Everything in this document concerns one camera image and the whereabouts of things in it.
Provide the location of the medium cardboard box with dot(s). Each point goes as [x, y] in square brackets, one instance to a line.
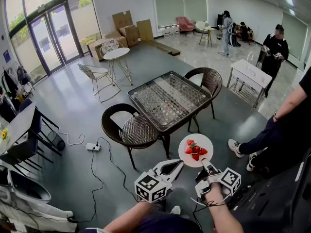
[130, 35]

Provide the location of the white power strip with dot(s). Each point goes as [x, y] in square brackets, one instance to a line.
[93, 146]

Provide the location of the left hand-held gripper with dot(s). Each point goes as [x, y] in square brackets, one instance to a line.
[150, 188]

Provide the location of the low wide cardboard box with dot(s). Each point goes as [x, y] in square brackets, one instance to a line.
[96, 47]

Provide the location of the person's white shoe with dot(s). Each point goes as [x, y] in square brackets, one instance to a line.
[175, 210]

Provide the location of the blue wall poster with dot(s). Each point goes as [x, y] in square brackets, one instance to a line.
[6, 56]

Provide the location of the black hard case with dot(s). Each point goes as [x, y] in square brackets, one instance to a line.
[274, 203]

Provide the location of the glass double door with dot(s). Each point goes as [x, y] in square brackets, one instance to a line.
[56, 35]

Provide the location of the person's right hand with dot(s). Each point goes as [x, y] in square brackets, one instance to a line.
[216, 194]

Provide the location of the clothes rack with bags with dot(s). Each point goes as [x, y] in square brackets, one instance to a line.
[14, 80]

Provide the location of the wooden planks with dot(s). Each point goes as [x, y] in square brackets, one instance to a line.
[165, 48]

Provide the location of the white round plate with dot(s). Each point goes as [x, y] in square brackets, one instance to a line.
[206, 142]

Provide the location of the dark wicker armchair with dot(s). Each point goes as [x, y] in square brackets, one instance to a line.
[138, 131]
[209, 80]

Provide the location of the grey desk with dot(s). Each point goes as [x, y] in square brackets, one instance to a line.
[17, 125]

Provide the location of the person's left forearm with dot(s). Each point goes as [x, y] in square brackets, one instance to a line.
[128, 216]

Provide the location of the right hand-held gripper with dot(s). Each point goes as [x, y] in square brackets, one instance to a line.
[230, 179]

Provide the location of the yellow flowers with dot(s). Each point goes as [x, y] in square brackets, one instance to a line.
[4, 134]

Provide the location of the white floor robot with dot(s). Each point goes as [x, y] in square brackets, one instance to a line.
[29, 198]

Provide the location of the white armchair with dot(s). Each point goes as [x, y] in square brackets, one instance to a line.
[200, 27]

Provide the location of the tall cardboard box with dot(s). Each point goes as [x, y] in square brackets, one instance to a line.
[122, 19]

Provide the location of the person's right forearm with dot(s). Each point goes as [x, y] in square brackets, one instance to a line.
[223, 218]

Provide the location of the red strawberry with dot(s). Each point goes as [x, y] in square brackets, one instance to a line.
[196, 149]
[195, 157]
[203, 151]
[188, 150]
[190, 142]

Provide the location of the black mesh waste bin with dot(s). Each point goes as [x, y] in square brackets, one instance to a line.
[58, 142]

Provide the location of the small pale side table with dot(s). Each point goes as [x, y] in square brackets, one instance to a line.
[207, 28]

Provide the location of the dark blue chair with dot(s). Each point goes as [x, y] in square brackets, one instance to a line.
[34, 127]

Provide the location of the pink armchair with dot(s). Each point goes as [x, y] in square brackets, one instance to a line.
[184, 23]

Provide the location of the person's dark clothing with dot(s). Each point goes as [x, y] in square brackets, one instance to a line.
[167, 223]

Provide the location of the glass top wicker table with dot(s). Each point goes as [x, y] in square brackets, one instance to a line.
[170, 98]

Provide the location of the flat cardboard sheet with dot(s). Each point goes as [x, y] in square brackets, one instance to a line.
[145, 30]

